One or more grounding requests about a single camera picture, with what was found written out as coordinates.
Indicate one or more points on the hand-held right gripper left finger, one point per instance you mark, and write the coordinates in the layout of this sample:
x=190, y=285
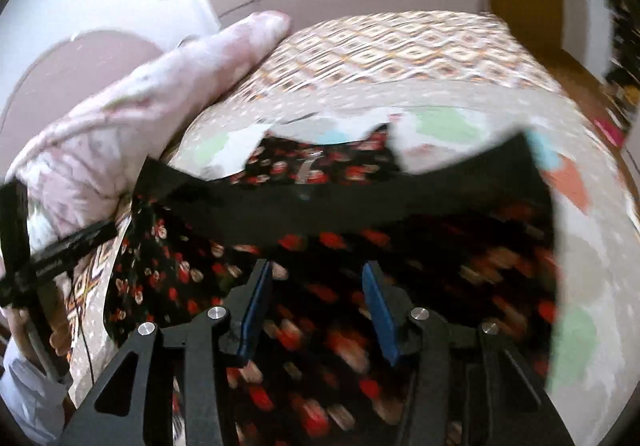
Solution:
x=252, y=308

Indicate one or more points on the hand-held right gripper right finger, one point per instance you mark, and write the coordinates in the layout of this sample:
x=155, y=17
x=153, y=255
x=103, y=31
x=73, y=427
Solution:
x=382, y=313

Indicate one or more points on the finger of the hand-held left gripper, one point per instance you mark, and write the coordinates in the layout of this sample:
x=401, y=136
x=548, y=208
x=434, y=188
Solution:
x=92, y=238

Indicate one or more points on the black floral zip garment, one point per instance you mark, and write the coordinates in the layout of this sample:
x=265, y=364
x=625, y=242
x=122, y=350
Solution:
x=325, y=206

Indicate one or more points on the person's left forearm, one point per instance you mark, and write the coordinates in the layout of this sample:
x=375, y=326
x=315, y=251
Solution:
x=30, y=391

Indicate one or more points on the person's left hand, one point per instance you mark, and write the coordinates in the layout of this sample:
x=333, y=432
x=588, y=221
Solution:
x=61, y=341

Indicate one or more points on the pink floral quilt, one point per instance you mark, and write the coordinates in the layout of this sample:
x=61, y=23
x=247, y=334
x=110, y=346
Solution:
x=125, y=126

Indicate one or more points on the pink headboard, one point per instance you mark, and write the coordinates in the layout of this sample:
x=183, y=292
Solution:
x=65, y=76

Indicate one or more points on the bed with patterned bedspread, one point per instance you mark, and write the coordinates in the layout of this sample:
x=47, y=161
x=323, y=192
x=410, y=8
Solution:
x=400, y=56

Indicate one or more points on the cluttered dresser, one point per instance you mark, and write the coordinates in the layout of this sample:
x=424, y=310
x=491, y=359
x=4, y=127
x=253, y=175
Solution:
x=622, y=71

